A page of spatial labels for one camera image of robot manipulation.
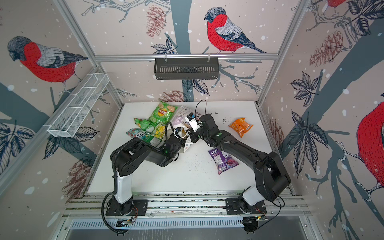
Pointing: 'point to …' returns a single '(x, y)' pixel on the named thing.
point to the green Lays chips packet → (163, 113)
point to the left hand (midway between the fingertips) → (185, 133)
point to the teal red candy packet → (136, 132)
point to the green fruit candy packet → (158, 130)
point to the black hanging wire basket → (172, 68)
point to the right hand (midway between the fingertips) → (186, 131)
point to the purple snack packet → (223, 162)
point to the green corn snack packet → (144, 124)
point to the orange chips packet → (241, 126)
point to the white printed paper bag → (182, 116)
